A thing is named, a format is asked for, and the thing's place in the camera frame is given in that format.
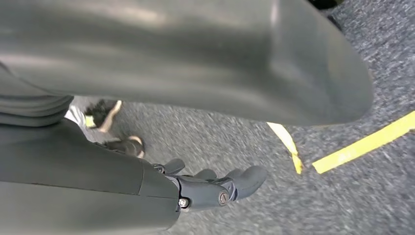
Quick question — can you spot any person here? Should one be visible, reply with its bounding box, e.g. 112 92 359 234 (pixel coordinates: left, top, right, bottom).
65 98 145 160

